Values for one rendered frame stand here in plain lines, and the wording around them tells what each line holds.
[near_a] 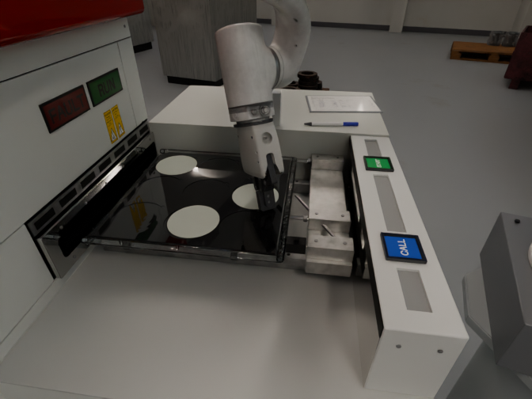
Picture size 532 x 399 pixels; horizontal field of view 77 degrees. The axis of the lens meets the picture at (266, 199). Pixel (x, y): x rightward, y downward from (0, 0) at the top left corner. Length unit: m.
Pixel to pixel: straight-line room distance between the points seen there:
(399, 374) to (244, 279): 0.30
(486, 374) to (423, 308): 0.38
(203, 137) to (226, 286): 0.44
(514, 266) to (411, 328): 0.26
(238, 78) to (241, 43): 0.05
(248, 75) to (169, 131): 0.41
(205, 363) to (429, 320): 0.32
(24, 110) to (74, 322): 0.34
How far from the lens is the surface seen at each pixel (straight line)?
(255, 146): 0.60
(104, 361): 0.60
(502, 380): 0.81
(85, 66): 0.76
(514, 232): 0.72
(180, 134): 0.94
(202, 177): 0.79
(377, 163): 0.74
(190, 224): 0.65
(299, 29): 0.63
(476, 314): 0.69
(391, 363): 0.50
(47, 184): 0.67
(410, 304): 0.47
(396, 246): 0.53
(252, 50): 0.61
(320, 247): 0.58
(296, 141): 0.88
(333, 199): 0.75
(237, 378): 0.54
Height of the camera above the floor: 1.30
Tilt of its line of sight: 35 degrees down
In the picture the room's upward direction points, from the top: straight up
